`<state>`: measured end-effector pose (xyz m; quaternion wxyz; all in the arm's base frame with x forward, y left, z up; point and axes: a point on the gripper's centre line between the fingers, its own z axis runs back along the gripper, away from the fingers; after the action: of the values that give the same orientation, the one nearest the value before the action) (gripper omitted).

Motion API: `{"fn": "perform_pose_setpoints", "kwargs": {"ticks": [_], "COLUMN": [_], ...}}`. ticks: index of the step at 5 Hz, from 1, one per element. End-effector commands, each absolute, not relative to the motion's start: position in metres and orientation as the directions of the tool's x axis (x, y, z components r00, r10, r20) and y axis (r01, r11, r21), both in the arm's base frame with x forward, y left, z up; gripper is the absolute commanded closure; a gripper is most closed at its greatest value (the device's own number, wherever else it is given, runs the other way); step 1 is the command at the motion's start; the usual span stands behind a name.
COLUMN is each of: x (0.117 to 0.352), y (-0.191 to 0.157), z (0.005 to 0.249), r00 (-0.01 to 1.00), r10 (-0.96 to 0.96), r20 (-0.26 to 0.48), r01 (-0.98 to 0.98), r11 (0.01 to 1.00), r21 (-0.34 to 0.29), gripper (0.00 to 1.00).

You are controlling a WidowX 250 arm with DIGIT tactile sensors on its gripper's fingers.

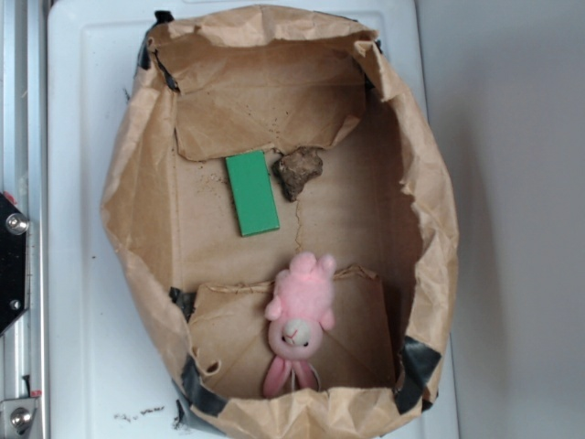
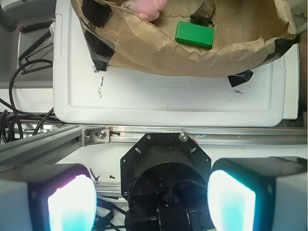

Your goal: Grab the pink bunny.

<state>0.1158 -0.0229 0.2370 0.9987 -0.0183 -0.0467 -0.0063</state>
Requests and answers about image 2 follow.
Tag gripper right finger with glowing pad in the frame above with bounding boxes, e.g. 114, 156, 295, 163
207, 156, 308, 231

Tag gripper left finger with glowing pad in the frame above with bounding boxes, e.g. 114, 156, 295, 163
0, 164, 97, 231

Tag pink plush bunny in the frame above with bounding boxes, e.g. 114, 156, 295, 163
120, 0, 167, 22

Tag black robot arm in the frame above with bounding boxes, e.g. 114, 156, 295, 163
0, 156, 308, 231

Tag brown paper bag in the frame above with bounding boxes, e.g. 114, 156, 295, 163
71, 0, 297, 77

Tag green rectangular block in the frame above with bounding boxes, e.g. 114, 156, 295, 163
175, 21, 215, 49

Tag brown lumpy rock toy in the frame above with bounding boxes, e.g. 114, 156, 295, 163
190, 0, 216, 26

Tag aluminium extrusion rail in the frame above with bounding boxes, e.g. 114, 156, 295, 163
0, 124, 308, 166

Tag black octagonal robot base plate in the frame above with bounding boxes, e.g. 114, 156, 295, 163
120, 132, 211, 200

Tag black cables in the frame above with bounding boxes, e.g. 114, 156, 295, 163
0, 59, 56, 145

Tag black wire rack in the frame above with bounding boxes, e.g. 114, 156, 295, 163
17, 31, 53, 75

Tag red handled tool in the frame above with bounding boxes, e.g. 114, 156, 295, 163
19, 21, 52, 33

